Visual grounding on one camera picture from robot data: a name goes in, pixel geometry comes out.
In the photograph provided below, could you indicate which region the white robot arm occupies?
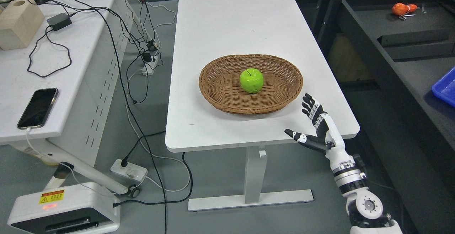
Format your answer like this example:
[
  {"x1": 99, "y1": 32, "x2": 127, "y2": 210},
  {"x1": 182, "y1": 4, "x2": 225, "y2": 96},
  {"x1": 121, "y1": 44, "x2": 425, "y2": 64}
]
[{"x1": 325, "y1": 146, "x2": 402, "y2": 234}]

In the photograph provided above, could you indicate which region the black cable on desk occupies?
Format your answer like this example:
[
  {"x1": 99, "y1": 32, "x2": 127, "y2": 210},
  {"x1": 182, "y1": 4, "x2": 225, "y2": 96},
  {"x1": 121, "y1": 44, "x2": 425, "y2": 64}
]
[{"x1": 27, "y1": 25, "x2": 73, "y2": 78}]

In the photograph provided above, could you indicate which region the black cable on floor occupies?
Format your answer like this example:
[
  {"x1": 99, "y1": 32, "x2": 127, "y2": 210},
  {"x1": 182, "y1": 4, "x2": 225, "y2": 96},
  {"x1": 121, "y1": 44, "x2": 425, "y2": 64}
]
[{"x1": 113, "y1": 152, "x2": 193, "y2": 208}]

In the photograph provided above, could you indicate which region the wooden block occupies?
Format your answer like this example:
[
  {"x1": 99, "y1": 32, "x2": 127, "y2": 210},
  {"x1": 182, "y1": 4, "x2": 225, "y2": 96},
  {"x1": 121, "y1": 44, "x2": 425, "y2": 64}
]
[{"x1": 0, "y1": 0, "x2": 44, "y2": 50}]

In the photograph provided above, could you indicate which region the white power strip with plugs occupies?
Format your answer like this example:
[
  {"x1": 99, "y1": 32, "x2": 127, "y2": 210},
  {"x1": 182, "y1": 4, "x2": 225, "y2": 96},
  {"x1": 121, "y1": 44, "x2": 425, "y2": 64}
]
[{"x1": 141, "y1": 53, "x2": 159, "y2": 76}]

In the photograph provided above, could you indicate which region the black metal shelf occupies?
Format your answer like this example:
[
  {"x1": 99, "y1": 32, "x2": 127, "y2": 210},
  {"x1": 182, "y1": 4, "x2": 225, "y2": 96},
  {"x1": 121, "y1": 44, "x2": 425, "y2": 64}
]
[{"x1": 296, "y1": 0, "x2": 455, "y2": 234}]

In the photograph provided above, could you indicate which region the white desk with leg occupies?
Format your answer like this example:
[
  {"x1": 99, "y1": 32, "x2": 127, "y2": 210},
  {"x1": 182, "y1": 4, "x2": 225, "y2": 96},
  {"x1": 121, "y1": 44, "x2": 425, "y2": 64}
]
[{"x1": 165, "y1": 0, "x2": 360, "y2": 211}]

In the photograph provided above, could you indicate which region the white floor power strip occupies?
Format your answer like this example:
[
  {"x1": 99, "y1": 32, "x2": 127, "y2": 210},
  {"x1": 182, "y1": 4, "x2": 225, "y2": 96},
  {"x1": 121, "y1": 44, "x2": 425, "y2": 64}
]
[{"x1": 110, "y1": 159, "x2": 148, "y2": 182}]

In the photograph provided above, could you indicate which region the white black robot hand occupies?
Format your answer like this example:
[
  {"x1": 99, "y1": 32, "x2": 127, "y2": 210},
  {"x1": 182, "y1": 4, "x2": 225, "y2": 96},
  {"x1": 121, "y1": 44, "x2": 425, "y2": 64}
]
[{"x1": 284, "y1": 93, "x2": 347, "y2": 159}]

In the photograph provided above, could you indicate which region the black smartphone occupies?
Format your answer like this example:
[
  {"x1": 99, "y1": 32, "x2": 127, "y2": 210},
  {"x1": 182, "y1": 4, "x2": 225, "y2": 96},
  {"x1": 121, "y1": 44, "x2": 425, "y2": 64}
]
[{"x1": 16, "y1": 87, "x2": 59, "y2": 130}]

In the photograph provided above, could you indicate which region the white left side desk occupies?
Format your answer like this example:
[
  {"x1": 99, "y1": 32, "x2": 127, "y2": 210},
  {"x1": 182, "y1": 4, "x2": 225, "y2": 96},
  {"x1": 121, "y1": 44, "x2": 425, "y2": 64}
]
[{"x1": 1, "y1": 0, "x2": 133, "y2": 195}]

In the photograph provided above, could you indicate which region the black power adapter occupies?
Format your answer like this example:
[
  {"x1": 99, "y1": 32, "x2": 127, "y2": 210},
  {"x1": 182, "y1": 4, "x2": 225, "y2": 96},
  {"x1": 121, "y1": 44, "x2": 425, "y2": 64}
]
[{"x1": 47, "y1": 13, "x2": 73, "y2": 31}]

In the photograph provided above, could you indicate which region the green apple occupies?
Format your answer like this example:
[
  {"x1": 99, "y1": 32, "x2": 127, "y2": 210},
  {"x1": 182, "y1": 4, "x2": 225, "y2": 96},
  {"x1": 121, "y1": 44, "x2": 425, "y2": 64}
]
[{"x1": 239, "y1": 68, "x2": 264, "y2": 94}]

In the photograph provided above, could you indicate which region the orange object on shelf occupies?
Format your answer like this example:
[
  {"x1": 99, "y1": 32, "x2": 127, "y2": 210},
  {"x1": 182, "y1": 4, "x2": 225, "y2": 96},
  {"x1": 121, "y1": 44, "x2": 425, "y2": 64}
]
[{"x1": 391, "y1": 2, "x2": 418, "y2": 16}]

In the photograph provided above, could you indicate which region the blue plastic tray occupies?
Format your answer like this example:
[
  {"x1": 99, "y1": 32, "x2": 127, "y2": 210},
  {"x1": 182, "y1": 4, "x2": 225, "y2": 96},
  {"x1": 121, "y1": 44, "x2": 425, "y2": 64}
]
[{"x1": 431, "y1": 67, "x2": 455, "y2": 107}]

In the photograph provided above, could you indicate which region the brown wicker basket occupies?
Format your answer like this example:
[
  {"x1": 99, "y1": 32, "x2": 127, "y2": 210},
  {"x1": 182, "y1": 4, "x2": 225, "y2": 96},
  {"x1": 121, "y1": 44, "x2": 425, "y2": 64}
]
[{"x1": 199, "y1": 54, "x2": 304, "y2": 114}]

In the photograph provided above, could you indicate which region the white machine with warning label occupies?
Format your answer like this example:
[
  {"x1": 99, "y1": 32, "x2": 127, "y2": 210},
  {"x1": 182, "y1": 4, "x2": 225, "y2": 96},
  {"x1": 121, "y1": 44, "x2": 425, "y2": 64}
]
[{"x1": 7, "y1": 182, "x2": 120, "y2": 234}]

